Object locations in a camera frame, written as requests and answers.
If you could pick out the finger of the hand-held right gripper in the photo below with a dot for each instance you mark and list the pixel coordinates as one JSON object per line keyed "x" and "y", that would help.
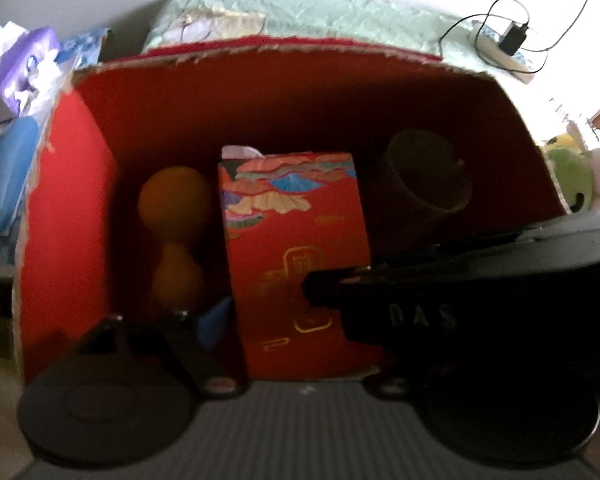
{"x": 445, "y": 252}
{"x": 330, "y": 287}

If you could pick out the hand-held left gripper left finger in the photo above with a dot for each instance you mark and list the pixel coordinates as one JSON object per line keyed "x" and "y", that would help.
{"x": 215, "y": 322}

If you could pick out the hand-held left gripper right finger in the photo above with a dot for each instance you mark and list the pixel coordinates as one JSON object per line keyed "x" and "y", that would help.
{"x": 387, "y": 385}

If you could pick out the printed tape roll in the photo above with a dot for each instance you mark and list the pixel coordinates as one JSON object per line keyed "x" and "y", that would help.
{"x": 410, "y": 195}

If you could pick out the small red printed box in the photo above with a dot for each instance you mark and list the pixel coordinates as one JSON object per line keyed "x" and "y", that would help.
{"x": 280, "y": 240}

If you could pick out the orange gourd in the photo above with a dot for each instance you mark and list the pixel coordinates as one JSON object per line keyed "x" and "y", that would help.
{"x": 175, "y": 205}

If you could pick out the large red cardboard box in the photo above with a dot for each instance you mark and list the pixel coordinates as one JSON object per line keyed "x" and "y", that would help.
{"x": 280, "y": 110}

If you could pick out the green plush toy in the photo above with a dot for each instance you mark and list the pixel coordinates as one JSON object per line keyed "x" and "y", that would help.
{"x": 572, "y": 175}

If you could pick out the yellow plush toy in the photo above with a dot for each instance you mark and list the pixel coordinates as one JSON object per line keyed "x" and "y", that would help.
{"x": 562, "y": 141}

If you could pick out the white power strip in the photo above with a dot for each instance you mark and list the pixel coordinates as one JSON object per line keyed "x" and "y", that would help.
{"x": 517, "y": 67}

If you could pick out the black charger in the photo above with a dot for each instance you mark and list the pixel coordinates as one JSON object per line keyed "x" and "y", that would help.
{"x": 512, "y": 37}

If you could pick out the blue-grey case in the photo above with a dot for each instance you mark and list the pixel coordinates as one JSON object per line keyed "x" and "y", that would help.
{"x": 5, "y": 175}

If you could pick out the pale green printed bedsheet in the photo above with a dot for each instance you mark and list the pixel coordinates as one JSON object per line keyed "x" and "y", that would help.
{"x": 330, "y": 20}

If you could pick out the blue printed packet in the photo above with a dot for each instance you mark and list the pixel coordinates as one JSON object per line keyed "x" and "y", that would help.
{"x": 82, "y": 47}

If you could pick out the purple tissue packet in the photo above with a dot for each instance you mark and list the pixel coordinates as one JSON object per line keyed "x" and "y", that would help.
{"x": 25, "y": 65}

